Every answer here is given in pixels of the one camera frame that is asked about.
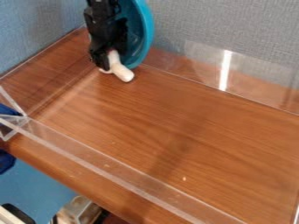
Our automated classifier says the clear acrylic barrier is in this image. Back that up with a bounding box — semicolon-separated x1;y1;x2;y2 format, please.
0;29;299;224

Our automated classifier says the white and brown toy mushroom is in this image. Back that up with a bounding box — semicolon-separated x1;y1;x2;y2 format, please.
98;50;134;82

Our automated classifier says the metal frame under table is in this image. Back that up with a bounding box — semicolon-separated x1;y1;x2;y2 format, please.
49;196;102;224

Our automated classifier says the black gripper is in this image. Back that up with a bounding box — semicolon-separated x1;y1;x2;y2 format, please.
83;0;128;71

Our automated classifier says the blue clamp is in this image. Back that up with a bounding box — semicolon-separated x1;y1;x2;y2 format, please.
0;103;21;175

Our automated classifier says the blue plastic bowl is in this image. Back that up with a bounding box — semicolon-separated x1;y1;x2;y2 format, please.
118;0;154;69

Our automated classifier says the black and white object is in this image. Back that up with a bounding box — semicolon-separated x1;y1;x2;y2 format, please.
0;204;35;224

